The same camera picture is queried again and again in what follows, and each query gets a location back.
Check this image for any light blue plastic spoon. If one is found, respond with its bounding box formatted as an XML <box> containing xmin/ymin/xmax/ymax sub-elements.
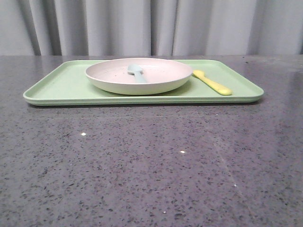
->
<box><xmin>127</xmin><ymin>64</ymin><xmax>147</xmax><ymax>83</ymax></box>

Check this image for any beige round plastic plate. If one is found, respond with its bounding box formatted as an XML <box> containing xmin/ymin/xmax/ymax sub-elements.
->
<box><xmin>85</xmin><ymin>58</ymin><xmax>193</xmax><ymax>95</ymax></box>

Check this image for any light green plastic tray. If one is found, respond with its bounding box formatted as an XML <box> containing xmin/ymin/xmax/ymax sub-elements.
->
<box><xmin>23</xmin><ymin>60</ymin><xmax>264</xmax><ymax>106</ymax></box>

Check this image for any grey pleated curtain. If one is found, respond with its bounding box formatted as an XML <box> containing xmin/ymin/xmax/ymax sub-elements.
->
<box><xmin>0</xmin><ymin>0</ymin><xmax>303</xmax><ymax>56</ymax></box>

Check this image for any yellow plastic fork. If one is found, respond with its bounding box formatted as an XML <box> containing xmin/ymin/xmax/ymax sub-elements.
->
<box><xmin>193</xmin><ymin>70</ymin><xmax>232</xmax><ymax>96</ymax></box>

